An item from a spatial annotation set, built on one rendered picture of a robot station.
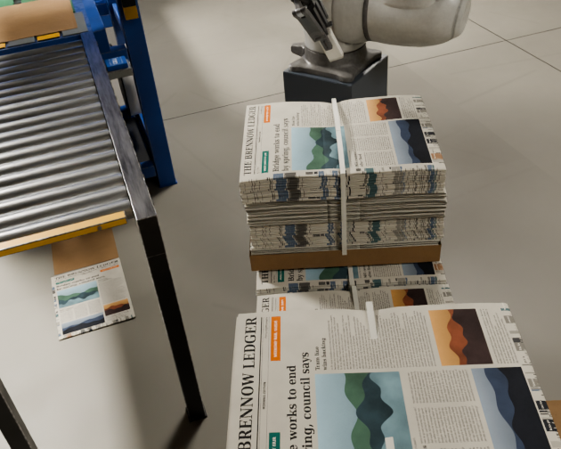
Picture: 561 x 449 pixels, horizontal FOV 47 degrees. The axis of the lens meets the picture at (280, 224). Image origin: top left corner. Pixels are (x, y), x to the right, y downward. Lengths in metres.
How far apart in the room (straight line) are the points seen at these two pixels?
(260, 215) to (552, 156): 2.27
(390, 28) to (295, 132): 0.39
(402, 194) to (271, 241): 0.27
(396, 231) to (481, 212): 1.63
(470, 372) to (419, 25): 0.89
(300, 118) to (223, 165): 1.91
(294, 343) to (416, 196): 0.46
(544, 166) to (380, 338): 2.43
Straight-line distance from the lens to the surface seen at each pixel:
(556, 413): 1.41
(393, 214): 1.23
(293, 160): 1.20
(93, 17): 2.94
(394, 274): 1.29
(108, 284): 2.65
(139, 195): 1.65
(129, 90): 3.17
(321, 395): 0.81
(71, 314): 2.58
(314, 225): 1.23
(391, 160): 1.19
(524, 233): 2.79
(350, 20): 1.57
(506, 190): 3.02
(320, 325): 0.88
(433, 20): 1.51
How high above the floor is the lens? 1.70
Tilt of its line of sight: 38 degrees down
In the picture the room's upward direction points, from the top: 6 degrees counter-clockwise
